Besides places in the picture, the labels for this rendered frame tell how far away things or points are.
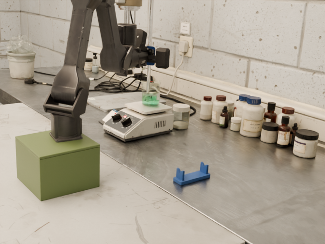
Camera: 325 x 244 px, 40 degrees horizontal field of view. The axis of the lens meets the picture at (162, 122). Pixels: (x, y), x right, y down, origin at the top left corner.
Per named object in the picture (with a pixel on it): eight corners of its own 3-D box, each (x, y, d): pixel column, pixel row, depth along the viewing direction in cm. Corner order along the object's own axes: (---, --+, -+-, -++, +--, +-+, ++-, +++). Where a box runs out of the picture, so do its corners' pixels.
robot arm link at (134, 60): (126, 78, 129) (128, 46, 126) (110, 75, 131) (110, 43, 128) (138, 74, 135) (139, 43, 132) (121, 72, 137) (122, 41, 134)
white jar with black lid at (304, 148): (308, 150, 141) (312, 128, 139) (319, 158, 135) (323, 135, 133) (288, 150, 140) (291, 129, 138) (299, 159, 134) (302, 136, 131)
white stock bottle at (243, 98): (254, 127, 163) (257, 96, 159) (243, 129, 159) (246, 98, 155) (240, 122, 167) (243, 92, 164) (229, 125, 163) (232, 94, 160)
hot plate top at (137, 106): (144, 114, 142) (144, 112, 141) (123, 106, 150) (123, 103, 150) (173, 110, 149) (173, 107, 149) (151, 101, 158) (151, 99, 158)
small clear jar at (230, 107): (233, 116, 174) (235, 100, 172) (231, 120, 169) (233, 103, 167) (218, 114, 176) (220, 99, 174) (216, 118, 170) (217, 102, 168)
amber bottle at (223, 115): (225, 125, 163) (227, 104, 160) (228, 128, 160) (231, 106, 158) (217, 125, 162) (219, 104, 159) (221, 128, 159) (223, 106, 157)
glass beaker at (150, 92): (158, 104, 154) (159, 79, 151) (161, 109, 148) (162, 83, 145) (138, 103, 153) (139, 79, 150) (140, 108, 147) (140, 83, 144)
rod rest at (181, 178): (181, 186, 111) (181, 172, 110) (172, 180, 114) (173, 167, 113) (210, 177, 117) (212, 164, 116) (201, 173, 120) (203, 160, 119)
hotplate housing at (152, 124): (125, 143, 139) (125, 118, 136) (102, 131, 148) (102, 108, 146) (178, 131, 153) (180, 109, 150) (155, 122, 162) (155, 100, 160)
